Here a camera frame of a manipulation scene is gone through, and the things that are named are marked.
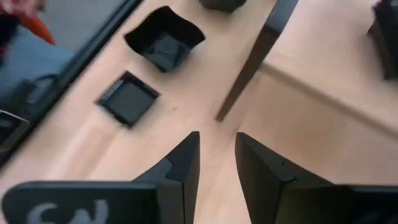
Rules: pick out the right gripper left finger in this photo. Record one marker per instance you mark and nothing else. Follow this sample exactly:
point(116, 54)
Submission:
point(109, 202)

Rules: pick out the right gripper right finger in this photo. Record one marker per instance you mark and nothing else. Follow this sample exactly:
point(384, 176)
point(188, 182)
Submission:
point(295, 202)

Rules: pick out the black square mini plate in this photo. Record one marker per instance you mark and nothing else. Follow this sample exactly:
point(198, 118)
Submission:
point(387, 37)
point(127, 99)

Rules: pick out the black square wavy mini bowl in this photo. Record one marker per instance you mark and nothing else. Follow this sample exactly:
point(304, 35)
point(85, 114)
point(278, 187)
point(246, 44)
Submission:
point(222, 4)
point(164, 39)

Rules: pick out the person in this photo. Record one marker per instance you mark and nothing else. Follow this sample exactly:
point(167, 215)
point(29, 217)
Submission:
point(34, 62)

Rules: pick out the orange curved object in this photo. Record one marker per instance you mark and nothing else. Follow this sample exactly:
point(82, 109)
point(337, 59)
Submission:
point(38, 28)

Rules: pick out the person's hand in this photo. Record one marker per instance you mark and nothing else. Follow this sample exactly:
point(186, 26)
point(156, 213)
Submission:
point(21, 6)

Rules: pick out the wooden shelf black metal frame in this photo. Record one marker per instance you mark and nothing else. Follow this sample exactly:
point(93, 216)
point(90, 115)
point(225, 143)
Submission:
point(326, 46)

